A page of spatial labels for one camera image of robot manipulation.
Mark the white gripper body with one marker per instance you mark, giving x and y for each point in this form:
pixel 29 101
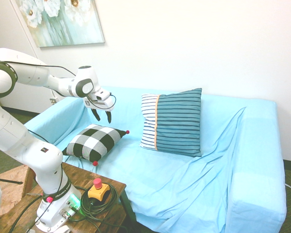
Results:
pixel 100 104

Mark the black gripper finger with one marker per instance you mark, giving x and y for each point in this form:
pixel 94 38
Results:
pixel 96 115
pixel 109 117

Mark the black white checkered pillow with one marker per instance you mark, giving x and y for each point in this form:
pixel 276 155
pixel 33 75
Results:
pixel 94 143

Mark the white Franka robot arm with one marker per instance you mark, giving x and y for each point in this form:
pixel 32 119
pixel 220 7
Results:
pixel 4 126

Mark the teal white striped pillow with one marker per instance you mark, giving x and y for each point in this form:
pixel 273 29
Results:
pixel 177 123

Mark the yellow red emergency stop button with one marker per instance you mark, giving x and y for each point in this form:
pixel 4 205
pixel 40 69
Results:
pixel 98 191

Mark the flower painting canvas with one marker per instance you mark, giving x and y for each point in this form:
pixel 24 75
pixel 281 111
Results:
pixel 63 24

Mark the sofa with light blue cover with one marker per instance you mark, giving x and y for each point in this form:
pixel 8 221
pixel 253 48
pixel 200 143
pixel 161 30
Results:
pixel 184 184

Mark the rustic wooden table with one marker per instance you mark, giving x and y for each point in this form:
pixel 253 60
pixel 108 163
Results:
pixel 104 218

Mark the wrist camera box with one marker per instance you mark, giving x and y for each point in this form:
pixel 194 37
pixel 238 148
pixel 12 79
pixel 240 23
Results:
pixel 101 95

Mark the wall power outlet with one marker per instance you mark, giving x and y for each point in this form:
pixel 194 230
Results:
pixel 53 101

